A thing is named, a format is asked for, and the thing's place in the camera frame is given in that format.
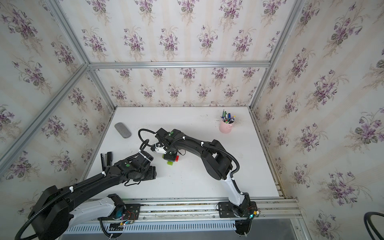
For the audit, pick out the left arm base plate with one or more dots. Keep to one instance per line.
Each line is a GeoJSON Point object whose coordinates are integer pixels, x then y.
{"type": "Point", "coordinates": [130, 212]}

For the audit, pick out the white slotted cable duct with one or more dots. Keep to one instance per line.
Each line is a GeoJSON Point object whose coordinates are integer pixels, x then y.
{"type": "Point", "coordinates": [170, 227]}

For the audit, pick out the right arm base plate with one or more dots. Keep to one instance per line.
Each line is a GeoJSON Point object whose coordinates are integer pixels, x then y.
{"type": "Point", "coordinates": [247, 209]}

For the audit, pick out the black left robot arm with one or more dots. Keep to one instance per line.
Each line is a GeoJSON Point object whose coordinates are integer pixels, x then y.
{"type": "Point", "coordinates": [59, 209]}

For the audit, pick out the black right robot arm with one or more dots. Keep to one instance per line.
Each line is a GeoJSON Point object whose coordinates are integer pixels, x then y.
{"type": "Point", "coordinates": [219, 164]}

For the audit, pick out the coloured pens in cup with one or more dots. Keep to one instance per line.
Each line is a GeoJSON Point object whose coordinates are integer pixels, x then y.
{"type": "Point", "coordinates": [227, 118]}

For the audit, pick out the aluminium mounting rail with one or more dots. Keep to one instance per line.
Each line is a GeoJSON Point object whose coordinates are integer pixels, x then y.
{"type": "Point", "coordinates": [170, 210]}

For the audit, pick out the pink pen cup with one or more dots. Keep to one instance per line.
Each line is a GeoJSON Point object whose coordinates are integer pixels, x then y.
{"type": "Point", "coordinates": [226, 127]}

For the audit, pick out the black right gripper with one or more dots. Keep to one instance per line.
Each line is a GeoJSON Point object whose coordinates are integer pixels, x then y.
{"type": "Point", "coordinates": [169, 158]}

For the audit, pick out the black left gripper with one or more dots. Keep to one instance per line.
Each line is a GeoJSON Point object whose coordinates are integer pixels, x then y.
{"type": "Point", "coordinates": [152, 174]}

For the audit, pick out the grey whiteboard eraser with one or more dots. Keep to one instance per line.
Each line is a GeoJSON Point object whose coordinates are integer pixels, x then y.
{"type": "Point", "coordinates": [123, 130]}

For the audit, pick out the black chair edge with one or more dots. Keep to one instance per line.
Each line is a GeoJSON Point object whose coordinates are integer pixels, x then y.
{"type": "Point", "coordinates": [372, 230]}

